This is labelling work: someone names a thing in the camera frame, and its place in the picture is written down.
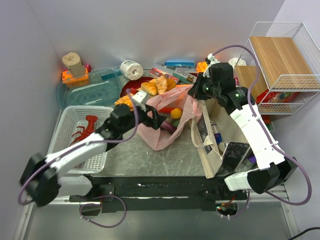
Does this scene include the croissant bread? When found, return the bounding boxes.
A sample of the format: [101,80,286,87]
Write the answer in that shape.
[140,81,158,96]

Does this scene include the brown toilet paper roll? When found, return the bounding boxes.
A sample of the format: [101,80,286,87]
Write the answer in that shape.
[62,52,86,77]

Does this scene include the teal plastic tray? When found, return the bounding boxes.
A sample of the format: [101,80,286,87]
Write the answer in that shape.
[56,69,122,110]

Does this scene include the red round plate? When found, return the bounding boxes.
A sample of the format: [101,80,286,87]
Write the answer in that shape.
[120,76,153,97]

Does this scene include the blue flat box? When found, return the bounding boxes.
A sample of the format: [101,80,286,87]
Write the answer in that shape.
[164,60,195,68]

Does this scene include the red toy lobster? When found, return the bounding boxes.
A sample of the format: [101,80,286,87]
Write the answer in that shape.
[70,115,98,146]

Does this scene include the pink plastic grocery bag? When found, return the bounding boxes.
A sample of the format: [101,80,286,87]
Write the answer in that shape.
[137,84,203,151]

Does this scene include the white toilet paper roll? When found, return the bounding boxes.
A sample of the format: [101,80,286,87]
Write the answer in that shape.
[120,60,144,81]

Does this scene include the twisted orange bread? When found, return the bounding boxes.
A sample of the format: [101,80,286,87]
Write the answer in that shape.
[114,93,133,109]

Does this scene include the green snack packet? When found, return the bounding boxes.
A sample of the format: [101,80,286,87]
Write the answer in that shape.
[265,123,274,131]

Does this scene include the beige canvas tote bag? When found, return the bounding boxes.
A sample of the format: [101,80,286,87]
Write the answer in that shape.
[190,99,253,179]

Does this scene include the white wire shelf rack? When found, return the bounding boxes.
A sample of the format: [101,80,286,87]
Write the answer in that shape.
[234,21,320,132]

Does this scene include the orange box under roll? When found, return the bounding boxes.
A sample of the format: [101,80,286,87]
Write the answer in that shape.
[62,67,90,88]

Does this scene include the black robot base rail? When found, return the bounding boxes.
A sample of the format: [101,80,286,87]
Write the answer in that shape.
[69,176,248,213]

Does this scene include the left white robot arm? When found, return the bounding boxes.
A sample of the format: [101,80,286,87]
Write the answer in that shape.
[18,104,166,207]

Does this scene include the red candy bag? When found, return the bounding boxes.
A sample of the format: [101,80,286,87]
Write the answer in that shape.
[256,89,299,104]

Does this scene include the toy carrot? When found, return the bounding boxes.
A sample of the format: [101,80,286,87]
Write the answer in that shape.
[158,107,174,114]

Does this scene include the white perforated plastic basket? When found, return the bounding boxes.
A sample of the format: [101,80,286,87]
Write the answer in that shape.
[48,105,113,175]

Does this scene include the white paper cup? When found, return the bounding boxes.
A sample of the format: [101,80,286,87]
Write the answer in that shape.
[228,57,247,68]

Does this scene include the orange snack box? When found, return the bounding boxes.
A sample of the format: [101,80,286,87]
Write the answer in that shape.
[196,61,208,73]

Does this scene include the yellow lemon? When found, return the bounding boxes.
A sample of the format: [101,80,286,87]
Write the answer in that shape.
[170,108,183,120]

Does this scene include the red toothpaste box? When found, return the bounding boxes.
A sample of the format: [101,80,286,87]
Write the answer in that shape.
[149,67,180,83]

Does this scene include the white RIO box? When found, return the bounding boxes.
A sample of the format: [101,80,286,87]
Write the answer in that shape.
[173,68,197,85]

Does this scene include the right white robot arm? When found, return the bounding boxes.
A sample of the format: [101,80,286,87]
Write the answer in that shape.
[188,62,297,194]

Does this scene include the Red Bull can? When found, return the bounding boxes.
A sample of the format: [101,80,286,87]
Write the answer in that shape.
[214,132,223,145]

